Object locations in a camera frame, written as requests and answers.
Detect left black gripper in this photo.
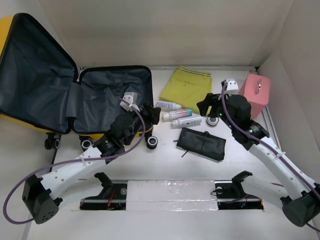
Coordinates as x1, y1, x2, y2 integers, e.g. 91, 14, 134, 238
123, 103, 160, 146

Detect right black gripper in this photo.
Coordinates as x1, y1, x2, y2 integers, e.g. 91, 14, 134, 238
196, 91, 237, 130

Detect white squeeze tube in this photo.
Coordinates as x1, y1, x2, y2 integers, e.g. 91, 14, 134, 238
155, 101, 182, 111

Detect small round black jar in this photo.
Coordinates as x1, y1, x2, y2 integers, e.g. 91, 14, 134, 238
206, 116, 219, 128

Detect white bottle teal cap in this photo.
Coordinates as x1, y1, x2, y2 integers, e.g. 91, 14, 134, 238
162, 108, 193, 121

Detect yellow-green shorts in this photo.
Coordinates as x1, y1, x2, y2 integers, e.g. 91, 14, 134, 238
160, 65, 212, 114

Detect white spray bottle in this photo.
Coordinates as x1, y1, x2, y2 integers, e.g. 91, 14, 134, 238
171, 116, 203, 129

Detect black roll-up pouch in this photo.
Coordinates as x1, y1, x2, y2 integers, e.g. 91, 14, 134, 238
173, 127, 227, 162

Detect pink cosmetic case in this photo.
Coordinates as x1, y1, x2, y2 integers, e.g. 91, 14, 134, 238
238, 73, 271, 119

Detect yellow hard-shell suitcase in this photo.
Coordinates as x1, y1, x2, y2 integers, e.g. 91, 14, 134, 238
0, 13, 154, 150

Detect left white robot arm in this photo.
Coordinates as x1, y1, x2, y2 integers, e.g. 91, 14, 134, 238
22, 102, 161, 225

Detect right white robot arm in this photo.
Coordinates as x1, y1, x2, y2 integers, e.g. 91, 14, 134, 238
196, 93, 320, 227

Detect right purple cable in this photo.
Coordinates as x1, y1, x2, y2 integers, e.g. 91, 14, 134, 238
220, 82, 320, 232

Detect purple cable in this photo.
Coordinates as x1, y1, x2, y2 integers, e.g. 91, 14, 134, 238
4, 98, 147, 225
220, 82, 320, 232

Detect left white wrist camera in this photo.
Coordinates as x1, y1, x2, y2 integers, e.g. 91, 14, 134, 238
120, 92, 139, 112

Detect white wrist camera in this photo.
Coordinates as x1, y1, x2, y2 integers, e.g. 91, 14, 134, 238
120, 92, 139, 112
221, 78, 239, 93

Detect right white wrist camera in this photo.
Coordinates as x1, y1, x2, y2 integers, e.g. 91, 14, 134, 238
221, 78, 239, 93

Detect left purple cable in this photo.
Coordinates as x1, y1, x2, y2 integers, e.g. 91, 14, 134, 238
4, 98, 147, 225

